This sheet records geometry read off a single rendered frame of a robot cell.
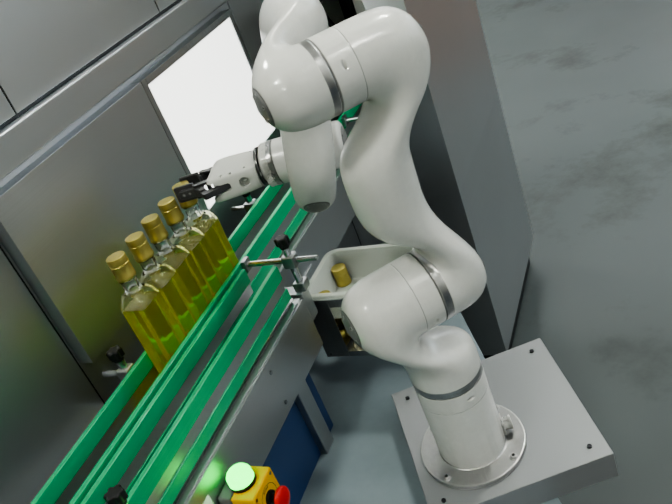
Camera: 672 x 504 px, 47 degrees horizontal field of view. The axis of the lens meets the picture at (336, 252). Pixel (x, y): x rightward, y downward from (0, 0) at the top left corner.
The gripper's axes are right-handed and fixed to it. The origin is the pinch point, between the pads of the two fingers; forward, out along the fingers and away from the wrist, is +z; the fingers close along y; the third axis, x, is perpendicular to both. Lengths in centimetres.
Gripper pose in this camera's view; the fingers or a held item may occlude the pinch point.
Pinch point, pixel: (188, 187)
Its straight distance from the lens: 148.7
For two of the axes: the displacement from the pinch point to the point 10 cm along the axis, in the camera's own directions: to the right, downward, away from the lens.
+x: -3.3, -8.1, -4.9
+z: -9.4, 2.4, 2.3
